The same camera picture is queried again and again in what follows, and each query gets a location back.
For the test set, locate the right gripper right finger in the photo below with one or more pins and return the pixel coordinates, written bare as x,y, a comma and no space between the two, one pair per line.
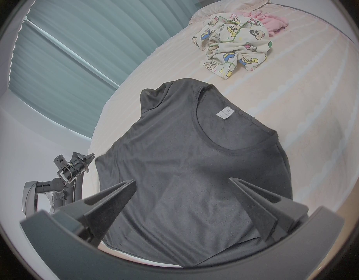
261,211

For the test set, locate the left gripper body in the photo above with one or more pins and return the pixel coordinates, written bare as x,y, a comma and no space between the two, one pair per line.
77,168

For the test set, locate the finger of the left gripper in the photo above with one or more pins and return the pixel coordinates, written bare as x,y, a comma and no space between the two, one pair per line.
90,162
79,157

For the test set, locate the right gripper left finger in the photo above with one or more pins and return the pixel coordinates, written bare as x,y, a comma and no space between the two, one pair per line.
109,208

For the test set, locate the black T-shirt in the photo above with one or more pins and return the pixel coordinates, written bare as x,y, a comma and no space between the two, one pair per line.
182,156

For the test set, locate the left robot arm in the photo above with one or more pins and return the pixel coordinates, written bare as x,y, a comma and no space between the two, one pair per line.
30,197

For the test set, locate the bed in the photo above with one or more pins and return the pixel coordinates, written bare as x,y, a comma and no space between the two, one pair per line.
299,98

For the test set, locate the blue-green curtain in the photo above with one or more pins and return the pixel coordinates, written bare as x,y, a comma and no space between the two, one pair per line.
51,83
109,19

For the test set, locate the white printed pyjama top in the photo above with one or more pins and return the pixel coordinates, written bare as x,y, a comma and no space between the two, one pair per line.
240,45

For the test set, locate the pink garment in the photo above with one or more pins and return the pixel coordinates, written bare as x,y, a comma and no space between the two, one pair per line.
272,23

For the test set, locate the cream pillow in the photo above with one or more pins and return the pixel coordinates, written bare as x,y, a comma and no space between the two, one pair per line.
220,9

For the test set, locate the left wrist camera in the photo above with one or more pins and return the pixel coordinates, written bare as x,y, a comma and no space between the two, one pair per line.
59,160

